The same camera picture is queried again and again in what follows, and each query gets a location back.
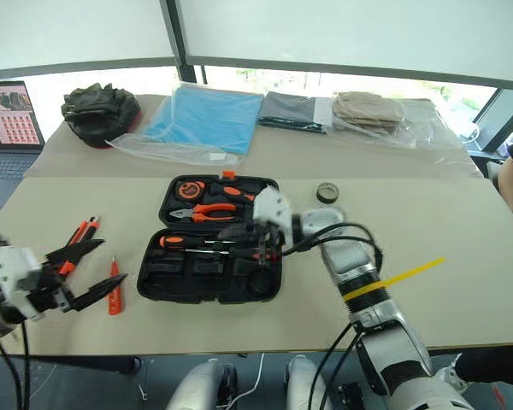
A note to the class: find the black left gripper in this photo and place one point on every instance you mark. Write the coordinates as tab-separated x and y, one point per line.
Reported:
49	294

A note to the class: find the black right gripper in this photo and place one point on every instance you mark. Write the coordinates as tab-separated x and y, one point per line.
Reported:
267	241

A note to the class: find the small orange tool piece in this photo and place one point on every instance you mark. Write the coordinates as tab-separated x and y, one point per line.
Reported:
66	268

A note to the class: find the red tester screwdriver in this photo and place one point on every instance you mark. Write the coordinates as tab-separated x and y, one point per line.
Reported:
115	290

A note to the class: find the orange black utility knife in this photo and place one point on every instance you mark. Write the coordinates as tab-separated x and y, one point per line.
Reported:
87	228

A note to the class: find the black plastic tool case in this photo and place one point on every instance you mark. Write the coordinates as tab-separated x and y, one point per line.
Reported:
205	279

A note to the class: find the black tape roll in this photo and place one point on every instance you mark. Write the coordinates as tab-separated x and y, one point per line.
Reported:
327	193

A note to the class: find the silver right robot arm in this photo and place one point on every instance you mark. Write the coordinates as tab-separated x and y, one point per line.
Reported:
350	256

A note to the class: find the orange black tape measure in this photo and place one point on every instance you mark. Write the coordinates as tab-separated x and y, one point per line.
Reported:
188	190

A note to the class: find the black table base bar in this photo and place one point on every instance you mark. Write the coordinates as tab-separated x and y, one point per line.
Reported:
90	363

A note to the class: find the blue cloth in plastic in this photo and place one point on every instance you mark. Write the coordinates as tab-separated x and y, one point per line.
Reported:
171	149

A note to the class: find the folded blue cloth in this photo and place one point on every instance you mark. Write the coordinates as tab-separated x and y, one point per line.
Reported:
214	115

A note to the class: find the folded dark grey cloth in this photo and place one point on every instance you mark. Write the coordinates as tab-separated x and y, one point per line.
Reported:
288	111

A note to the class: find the silver rounded robot leg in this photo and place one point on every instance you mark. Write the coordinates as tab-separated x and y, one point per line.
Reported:
201	384
305	384

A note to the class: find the crumpled black bag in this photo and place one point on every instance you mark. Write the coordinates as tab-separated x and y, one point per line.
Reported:
100	115

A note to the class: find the yellow zip tie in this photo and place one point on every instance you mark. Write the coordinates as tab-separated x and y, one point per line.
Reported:
410	271

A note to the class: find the open grey laptop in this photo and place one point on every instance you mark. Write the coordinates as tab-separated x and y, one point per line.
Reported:
6	115

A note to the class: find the stack of beige cloths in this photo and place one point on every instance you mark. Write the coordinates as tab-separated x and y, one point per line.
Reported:
365	111

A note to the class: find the beige folded cloth in plastic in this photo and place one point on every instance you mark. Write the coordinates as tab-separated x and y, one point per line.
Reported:
432	124

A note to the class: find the white sneaker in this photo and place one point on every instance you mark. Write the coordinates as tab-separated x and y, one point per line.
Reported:
451	376

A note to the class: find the white chair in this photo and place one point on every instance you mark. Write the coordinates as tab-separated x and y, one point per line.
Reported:
493	173

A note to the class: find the person black trouser leg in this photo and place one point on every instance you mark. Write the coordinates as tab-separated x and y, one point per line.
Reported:
491	363

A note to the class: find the dark monitor panel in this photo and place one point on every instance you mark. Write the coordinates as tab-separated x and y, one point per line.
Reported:
502	115

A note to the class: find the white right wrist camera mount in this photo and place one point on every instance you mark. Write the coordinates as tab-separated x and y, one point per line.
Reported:
271	209

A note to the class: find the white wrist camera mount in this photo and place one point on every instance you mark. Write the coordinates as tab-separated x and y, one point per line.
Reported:
15	273
271	209

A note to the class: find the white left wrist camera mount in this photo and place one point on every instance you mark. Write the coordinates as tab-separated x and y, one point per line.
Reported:
15	273

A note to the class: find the dark window frame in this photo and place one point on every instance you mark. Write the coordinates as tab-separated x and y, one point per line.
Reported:
175	34

